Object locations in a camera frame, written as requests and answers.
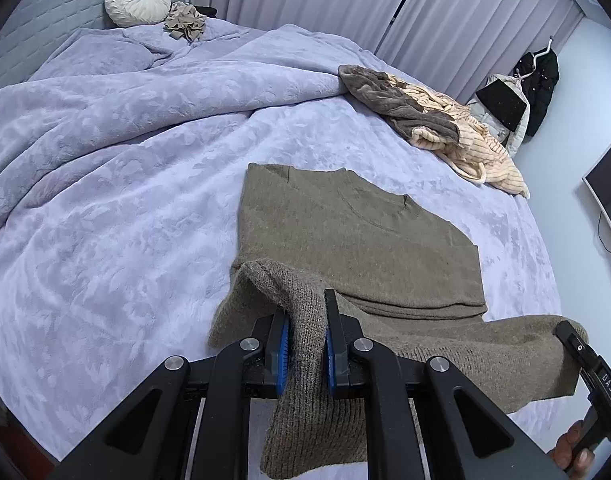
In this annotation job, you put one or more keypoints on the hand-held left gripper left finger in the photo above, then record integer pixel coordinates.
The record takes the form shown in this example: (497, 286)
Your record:
(283, 355)

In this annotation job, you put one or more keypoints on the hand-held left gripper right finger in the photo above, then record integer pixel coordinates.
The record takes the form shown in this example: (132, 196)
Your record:
(331, 360)

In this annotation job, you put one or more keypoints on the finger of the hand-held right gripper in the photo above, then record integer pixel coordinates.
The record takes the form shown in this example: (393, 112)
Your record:
(595, 370)

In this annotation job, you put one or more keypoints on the olive knit sweater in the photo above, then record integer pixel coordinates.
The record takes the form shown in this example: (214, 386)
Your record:
(365, 250)

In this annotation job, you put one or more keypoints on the person's right hand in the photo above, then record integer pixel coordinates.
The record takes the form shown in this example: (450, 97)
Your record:
(568, 452)

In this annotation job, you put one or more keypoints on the lavender embossed blanket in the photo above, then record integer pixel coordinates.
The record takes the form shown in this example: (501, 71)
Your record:
(125, 200)

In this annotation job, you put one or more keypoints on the cream striped garment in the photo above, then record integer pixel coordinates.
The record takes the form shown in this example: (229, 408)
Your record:
(485, 155)

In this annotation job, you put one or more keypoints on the brown fleece garment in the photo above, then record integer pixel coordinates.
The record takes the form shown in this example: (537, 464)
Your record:
(400, 100)

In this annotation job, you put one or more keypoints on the white jacket with black panel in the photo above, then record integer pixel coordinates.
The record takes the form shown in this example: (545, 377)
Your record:
(503, 102)

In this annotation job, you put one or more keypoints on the black hanging jacket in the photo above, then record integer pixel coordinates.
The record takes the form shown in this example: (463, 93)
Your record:
(543, 90)

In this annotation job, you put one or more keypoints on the beige crumpled cloth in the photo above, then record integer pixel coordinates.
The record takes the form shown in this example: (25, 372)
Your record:
(185, 22)

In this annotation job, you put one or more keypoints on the grey pleated curtains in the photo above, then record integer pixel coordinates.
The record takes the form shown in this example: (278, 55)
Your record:
(360, 5)

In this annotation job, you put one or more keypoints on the grey quilted headboard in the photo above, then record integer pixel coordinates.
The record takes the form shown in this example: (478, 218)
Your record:
(40, 15)

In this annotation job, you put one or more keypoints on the wall-mounted flat screen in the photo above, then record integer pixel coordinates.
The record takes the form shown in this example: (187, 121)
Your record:
(610, 195)

